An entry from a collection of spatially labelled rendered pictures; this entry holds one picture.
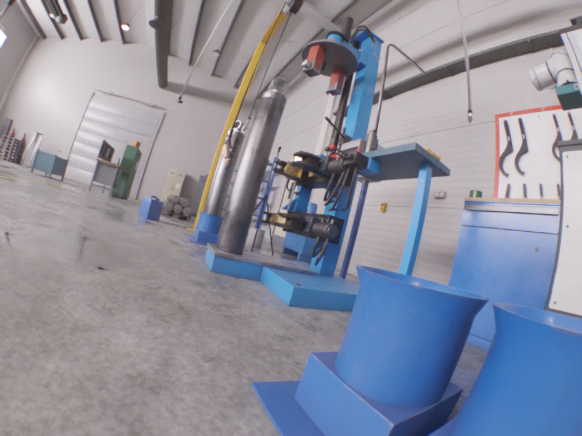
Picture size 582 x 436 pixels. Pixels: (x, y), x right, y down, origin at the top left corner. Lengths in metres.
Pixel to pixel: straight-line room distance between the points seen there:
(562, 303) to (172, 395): 0.95
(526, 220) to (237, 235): 1.95
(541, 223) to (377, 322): 1.41
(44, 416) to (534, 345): 0.69
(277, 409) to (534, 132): 3.28
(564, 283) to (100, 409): 1.05
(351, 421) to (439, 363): 0.19
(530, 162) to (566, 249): 2.42
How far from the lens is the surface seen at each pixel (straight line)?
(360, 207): 2.78
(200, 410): 0.58
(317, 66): 2.45
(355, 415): 0.51
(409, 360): 0.46
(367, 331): 0.48
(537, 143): 3.25
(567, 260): 0.80
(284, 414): 0.61
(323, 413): 0.58
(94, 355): 0.69
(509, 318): 0.37
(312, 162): 1.90
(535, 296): 1.68
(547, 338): 0.34
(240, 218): 1.88
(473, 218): 1.87
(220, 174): 3.21
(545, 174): 3.08
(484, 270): 1.77
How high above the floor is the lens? 0.40
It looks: 3 degrees up
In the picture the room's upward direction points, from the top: 15 degrees clockwise
